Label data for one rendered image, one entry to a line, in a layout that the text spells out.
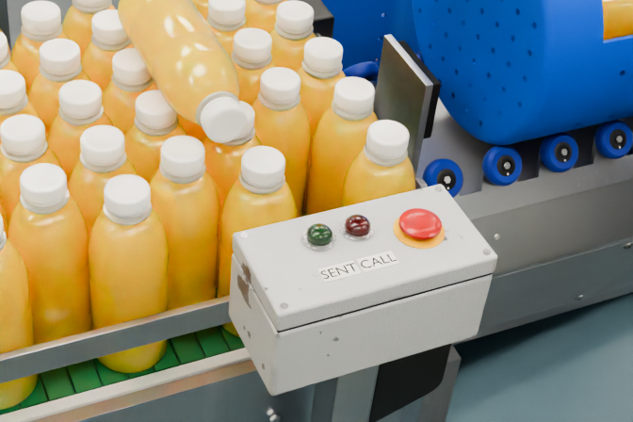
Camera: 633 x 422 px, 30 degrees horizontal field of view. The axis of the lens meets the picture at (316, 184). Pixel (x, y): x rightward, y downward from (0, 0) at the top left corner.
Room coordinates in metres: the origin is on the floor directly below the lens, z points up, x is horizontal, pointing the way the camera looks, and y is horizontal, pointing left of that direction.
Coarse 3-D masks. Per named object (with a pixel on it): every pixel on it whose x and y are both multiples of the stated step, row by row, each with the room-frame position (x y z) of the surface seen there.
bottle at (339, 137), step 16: (336, 112) 0.92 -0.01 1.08; (368, 112) 0.92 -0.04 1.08; (320, 128) 0.92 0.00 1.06; (336, 128) 0.91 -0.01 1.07; (352, 128) 0.91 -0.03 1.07; (320, 144) 0.91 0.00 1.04; (336, 144) 0.90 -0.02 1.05; (352, 144) 0.90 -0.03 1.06; (320, 160) 0.91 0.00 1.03; (336, 160) 0.90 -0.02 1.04; (320, 176) 0.91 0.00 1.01; (336, 176) 0.90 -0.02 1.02; (320, 192) 0.90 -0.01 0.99; (336, 192) 0.90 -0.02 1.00; (320, 208) 0.90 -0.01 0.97
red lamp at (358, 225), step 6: (354, 216) 0.74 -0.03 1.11; (360, 216) 0.74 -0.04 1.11; (348, 222) 0.73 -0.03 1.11; (354, 222) 0.73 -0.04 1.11; (360, 222) 0.73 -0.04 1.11; (366, 222) 0.73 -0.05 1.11; (348, 228) 0.73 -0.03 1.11; (354, 228) 0.72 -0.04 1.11; (360, 228) 0.72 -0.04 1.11; (366, 228) 0.73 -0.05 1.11; (354, 234) 0.72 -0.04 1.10; (360, 234) 0.72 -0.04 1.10; (366, 234) 0.73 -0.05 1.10
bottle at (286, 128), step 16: (256, 112) 0.92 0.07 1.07; (272, 112) 0.92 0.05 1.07; (288, 112) 0.92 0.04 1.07; (304, 112) 0.93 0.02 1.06; (256, 128) 0.91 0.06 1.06; (272, 128) 0.91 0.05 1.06; (288, 128) 0.91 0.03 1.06; (304, 128) 0.92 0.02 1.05; (272, 144) 0.90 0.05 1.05; (288, 144) 0.90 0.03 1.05; (304, 144) 0.92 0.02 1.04; (288, 160) 0.90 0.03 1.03; (304, 160) 0.92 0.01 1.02; (288, 176) 0.90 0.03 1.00; (304, 176) 0.92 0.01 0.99; (304, 192) 0.93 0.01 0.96
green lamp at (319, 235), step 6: (312, 228) 0.72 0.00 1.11; (318, 228) 0.72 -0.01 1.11; (324, 228) 0.72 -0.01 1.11; (330, 228) 0.72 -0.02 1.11; (306, 234) 0.71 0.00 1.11; (312, 234) 0.71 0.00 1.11; (318, 234) 0.71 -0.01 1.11; (324, 234) 0.71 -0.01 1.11; (330, 234) 0.71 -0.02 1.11; (312, 240) 0.71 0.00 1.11; (318, 240) 0.71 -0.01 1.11; (324, 240) 0.71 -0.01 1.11; (330, 240) 0.71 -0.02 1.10
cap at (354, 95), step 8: (344, 80) 0.94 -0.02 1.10; (352, 80) 0.94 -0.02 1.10; (360, 80) 0.95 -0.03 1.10; (336, 88) 0.93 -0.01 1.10; (344, 88) 0.93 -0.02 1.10; (352, 88) 0.93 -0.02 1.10; (360, 88) 0.93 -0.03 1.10; (368, 88) 0.93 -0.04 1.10; (336, 96) 0.92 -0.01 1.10; (344, 96) 0.92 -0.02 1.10; (352, 96) 0.92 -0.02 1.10; (360, 96) 0.92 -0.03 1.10; (368, 96) 0.92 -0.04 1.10; (336, 104) 0.92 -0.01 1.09; (344, 104) 0.91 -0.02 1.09; (352, 104) 0.91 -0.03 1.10; (360, 104) 0.91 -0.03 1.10; (368, 104) 0.92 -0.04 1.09; (352, 112) 0.91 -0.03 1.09; (360, 112) 0.92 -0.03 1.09
